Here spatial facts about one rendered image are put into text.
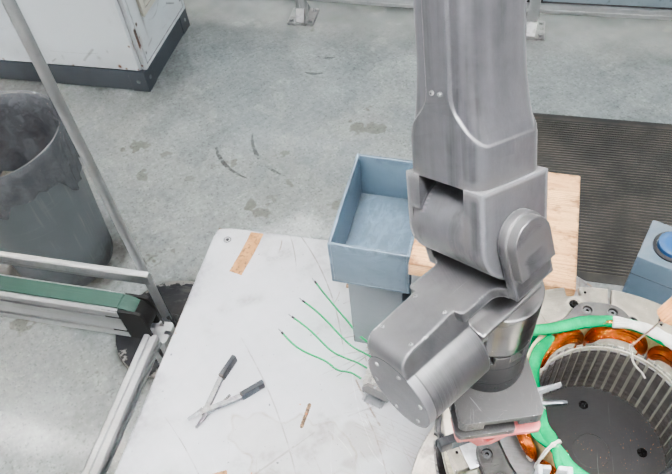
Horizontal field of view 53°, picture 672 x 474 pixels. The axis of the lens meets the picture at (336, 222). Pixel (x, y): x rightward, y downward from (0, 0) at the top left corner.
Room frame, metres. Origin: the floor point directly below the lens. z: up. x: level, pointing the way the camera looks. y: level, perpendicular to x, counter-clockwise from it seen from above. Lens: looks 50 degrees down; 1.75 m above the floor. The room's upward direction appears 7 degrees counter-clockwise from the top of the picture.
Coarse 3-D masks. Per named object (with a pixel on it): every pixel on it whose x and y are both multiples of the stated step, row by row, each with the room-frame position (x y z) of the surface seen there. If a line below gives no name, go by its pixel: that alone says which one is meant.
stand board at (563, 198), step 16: (560, 176) 0.61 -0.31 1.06; (576, 176) 0.61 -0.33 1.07; (560, 192) 0.58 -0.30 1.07; (576, 192) 0.58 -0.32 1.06; (560, 208) 0.55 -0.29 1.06; (576, 208) 0.55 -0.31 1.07; (560, 224) 0.53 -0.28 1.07; (576, 224) 0.53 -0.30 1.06; (416, 240) 0.53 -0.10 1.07; (560, 240) 0.50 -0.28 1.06; (576, 240) 0.50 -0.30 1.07; (416, 256) 0.51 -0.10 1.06; (560, 256) 0.48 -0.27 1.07; (576, 256) 0.48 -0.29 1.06; (416, 272) 0.49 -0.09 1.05; (560, 272) 0.46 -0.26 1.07; (576, 272) 0.45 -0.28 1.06
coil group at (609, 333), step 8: (592, 328) 0.34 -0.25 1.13; (600, 328) 0.33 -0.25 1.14; (608, 328) 0.33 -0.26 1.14; (616, 328) 0.33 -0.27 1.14; (584, 336) 0.34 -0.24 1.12; (592, 336) 0.33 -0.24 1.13; (600, 336) 0.33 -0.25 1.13; (608, 336) 0.33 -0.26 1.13; (616, 336) 0.33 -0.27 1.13; (624, 336) 0.32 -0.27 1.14; (632, 336) 0.32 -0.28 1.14; (640, 336) 0.32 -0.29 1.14; (584, 344) 0.34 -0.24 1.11; (632, 344) 0.32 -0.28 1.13; (640, 344) 0.32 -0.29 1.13; (640, 352) 0.31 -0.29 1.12
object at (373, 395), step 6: (366, 372) 0.49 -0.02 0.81; (366, 378) 0.47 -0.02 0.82; (372, 378) 0.47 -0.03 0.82; (366, 384) 0.47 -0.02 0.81; (372, 384) 0.46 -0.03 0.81; (366, 390) 0.46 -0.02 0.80; (372, 390) 0.46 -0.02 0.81; (378, 390) 0.45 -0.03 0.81; (366, 396) 0.46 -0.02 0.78; (372, 396) 0.46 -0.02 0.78; (378, 396) 0.45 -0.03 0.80; (384, 396) 0.45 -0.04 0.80; (366, 402) 0.45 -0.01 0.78; (372, 402) 0.45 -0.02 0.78; (378, 402) 0.45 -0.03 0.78; (384, 402) 0.45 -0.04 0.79
